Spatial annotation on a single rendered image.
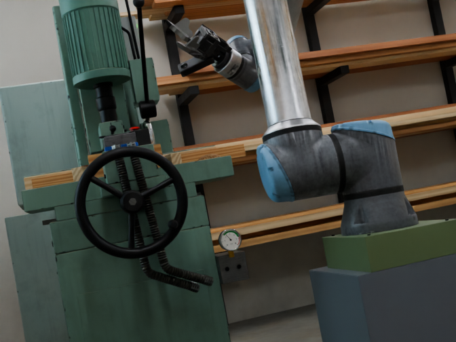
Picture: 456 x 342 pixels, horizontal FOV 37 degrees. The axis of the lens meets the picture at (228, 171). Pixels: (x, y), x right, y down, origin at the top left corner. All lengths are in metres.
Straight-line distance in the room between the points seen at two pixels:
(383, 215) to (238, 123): 3.01
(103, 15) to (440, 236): 1.16
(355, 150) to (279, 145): 0.18
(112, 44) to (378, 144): 0.88
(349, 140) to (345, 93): 3.22
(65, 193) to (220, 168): 0.44
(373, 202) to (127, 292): 0.73
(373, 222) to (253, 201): 2.94
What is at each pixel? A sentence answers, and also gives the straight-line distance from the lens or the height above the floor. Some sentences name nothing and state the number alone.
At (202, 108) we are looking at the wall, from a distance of 4.53.
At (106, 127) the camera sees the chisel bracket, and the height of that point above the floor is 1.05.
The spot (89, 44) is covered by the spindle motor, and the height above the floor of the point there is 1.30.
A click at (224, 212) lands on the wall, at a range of 4.49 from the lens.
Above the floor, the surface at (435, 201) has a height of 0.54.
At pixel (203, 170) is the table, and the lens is 1.97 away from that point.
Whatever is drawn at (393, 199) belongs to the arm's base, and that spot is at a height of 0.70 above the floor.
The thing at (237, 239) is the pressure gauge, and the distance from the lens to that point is 1.92.
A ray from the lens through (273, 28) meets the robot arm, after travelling 1.72.
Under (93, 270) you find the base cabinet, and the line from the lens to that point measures 1.94.
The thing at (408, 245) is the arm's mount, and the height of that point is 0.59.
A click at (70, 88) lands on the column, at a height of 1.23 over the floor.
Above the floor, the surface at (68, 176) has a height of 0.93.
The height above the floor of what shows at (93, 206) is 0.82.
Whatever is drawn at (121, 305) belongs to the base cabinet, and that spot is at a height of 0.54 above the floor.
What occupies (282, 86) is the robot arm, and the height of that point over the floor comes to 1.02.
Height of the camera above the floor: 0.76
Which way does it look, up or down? 3 degrees up
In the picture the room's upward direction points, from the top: 11 degrees counter-clockwise
